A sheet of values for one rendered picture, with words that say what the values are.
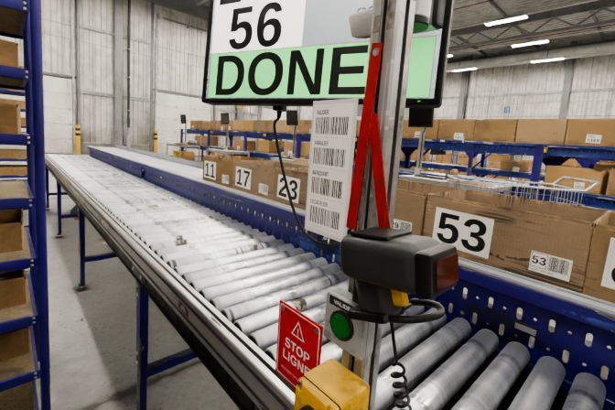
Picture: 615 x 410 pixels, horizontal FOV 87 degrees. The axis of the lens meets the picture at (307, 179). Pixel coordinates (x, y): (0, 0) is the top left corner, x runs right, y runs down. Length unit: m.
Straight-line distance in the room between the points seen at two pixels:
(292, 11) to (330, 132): 0.28
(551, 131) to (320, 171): 5.19
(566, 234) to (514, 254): 0.12
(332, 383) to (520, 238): 0.65
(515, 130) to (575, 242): 4.77
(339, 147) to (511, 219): 0.62
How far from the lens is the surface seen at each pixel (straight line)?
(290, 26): 0.66
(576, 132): 5.54
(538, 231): 0.97
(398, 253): 0.34
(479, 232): 1.01
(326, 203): 0.47
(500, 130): 5.73
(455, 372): 0.81
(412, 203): 1.08
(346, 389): 0.49
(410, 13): 0.46
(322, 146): 0.47
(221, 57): 0.74
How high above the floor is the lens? 1.18
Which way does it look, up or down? 7 degrees down
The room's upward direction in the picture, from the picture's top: 4 degrees clockwise
